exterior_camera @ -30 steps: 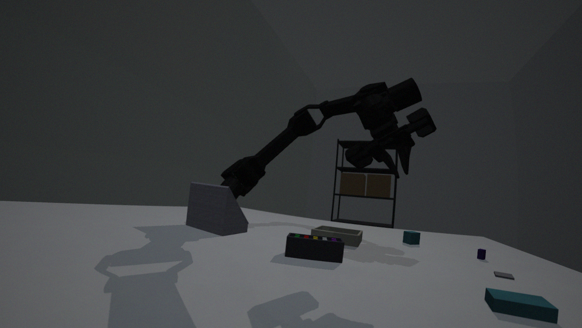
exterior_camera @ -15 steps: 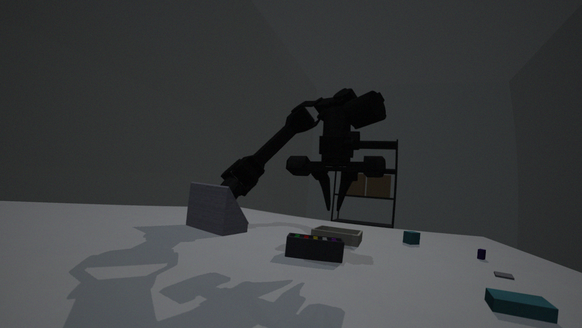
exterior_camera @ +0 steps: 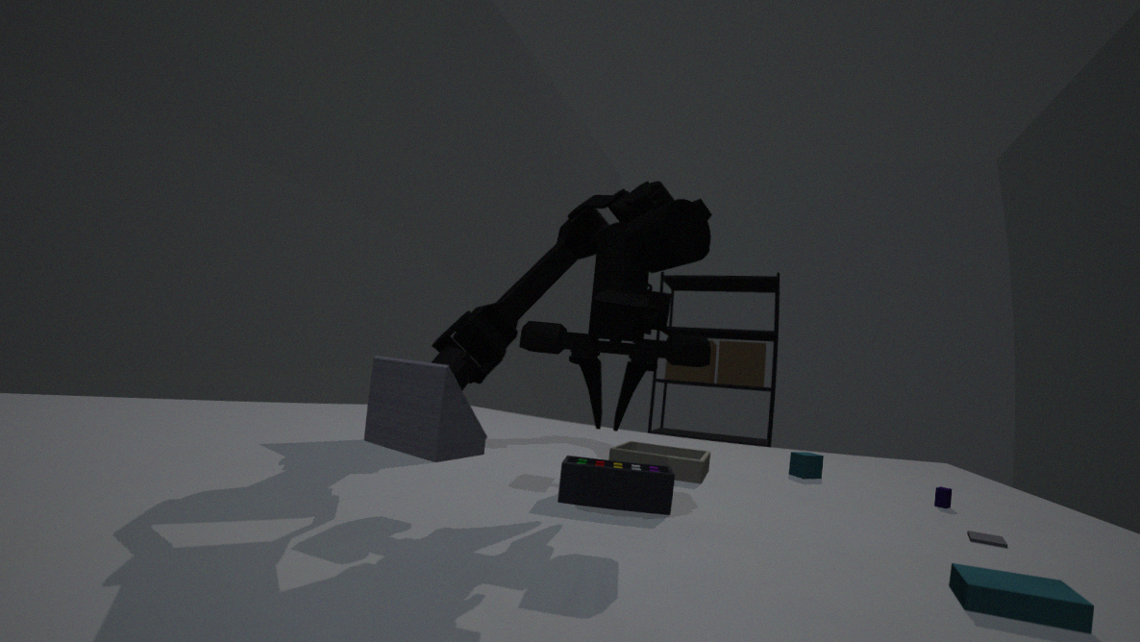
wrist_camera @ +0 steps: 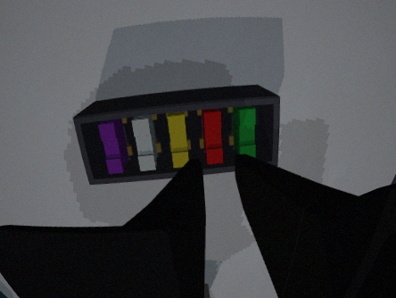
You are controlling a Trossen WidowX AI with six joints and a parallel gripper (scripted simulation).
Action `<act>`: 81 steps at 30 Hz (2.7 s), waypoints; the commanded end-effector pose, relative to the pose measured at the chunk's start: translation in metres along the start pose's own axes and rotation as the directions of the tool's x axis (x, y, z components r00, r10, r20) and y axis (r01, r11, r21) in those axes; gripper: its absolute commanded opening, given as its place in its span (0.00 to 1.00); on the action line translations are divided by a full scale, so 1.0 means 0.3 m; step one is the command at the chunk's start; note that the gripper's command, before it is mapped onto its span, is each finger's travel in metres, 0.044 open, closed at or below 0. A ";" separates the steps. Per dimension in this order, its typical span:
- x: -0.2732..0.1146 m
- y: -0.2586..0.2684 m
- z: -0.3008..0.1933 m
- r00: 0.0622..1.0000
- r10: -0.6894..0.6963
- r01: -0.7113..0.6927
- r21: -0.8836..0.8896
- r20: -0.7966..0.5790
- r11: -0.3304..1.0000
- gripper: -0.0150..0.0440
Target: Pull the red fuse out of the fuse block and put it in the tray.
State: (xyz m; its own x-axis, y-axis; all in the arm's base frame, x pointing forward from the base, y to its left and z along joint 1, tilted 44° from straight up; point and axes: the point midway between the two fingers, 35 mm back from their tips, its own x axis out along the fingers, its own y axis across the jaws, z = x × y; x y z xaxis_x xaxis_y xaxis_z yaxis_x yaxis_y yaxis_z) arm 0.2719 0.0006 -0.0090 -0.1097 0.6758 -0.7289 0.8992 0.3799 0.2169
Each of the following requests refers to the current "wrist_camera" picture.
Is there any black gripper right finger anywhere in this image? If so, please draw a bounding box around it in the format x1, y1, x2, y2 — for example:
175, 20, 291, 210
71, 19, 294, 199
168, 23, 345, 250
235, 153, 396, 298

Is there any yellow fuse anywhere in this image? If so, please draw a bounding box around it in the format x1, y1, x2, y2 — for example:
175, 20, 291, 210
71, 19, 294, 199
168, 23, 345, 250
167, 111, 188, 168

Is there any grey rectangular tray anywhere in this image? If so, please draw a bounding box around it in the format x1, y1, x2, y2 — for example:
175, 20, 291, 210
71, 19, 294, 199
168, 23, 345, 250
204, 285, 211, 298

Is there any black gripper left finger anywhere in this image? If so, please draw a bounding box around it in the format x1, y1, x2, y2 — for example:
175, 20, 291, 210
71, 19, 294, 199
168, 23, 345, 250
0, 159, 206, 298

